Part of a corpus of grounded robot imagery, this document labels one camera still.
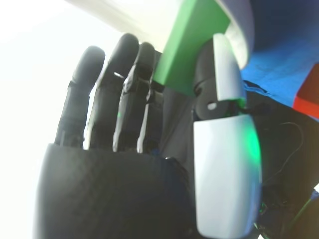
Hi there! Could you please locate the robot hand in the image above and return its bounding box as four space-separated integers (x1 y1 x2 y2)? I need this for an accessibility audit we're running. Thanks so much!
31 32 264 239

